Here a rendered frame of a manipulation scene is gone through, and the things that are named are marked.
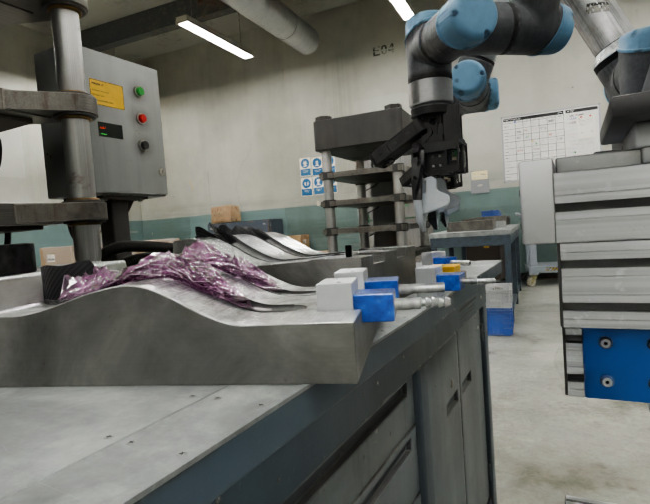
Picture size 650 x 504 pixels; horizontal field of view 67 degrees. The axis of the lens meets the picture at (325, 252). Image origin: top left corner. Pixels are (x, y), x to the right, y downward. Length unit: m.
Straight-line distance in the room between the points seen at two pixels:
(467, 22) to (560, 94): 6.65
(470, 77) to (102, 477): 0.97
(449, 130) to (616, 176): 0.36
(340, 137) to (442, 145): 4.18
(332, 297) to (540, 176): 0.26
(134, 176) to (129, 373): 1.09
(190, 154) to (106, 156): 7.88
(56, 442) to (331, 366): 0.22
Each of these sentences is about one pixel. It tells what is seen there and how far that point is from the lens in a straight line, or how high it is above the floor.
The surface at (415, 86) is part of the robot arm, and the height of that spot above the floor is 1.16.
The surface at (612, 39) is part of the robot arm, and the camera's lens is 1.27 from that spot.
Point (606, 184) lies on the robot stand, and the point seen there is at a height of 0.96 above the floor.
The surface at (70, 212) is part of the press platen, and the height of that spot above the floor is 1.01.
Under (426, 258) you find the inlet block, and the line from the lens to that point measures 1.27.
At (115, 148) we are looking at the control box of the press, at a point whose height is 1.20.
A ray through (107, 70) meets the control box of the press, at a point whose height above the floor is 1.42.
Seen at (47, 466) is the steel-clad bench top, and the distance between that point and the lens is 0.38.
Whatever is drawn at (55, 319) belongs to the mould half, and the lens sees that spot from 0.55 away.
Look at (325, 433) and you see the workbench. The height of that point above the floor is 0.70.
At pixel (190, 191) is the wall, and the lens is 9.33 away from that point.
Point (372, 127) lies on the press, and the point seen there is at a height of 1.86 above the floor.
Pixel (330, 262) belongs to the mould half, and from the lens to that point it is 0.74.
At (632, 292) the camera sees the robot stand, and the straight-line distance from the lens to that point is 0.58.
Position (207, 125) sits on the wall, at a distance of 9.19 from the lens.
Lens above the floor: 0.94
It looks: 3 degrees down
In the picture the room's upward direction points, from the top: 4 degrees counter-clockwise
